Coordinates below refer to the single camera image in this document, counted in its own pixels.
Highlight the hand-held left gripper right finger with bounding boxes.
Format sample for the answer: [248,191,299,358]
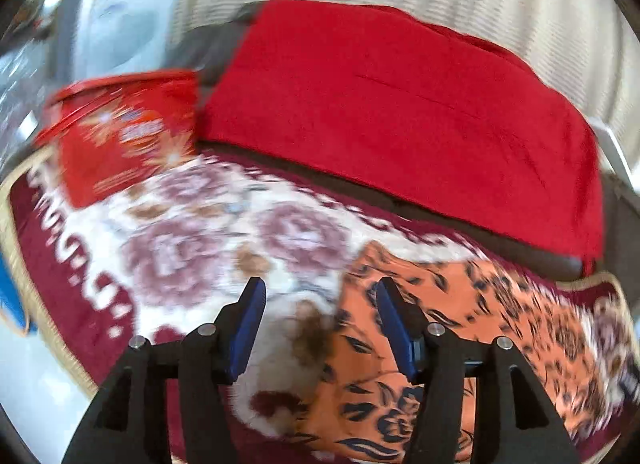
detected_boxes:
[375,276,583,464]

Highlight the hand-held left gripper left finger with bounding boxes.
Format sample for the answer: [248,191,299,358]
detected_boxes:
[60,276,268,464]

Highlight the orange floral garment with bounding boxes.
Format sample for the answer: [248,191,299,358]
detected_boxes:
[295,239,626,464]

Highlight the maroon cream floral rug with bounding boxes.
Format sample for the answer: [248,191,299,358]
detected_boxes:
[0,144,636,464]

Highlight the red printed box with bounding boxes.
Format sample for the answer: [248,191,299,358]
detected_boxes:
[32,68,201,209]

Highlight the red blanket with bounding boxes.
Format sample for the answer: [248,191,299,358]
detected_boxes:
[197,0,606,269]

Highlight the blue flat object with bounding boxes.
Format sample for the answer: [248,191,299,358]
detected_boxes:
[0,254,36,339]

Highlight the white appliance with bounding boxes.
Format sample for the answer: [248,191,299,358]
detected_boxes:
[75,0,196,79]

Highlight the white furniture frame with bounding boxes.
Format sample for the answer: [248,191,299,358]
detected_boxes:
[592,116,633,182]

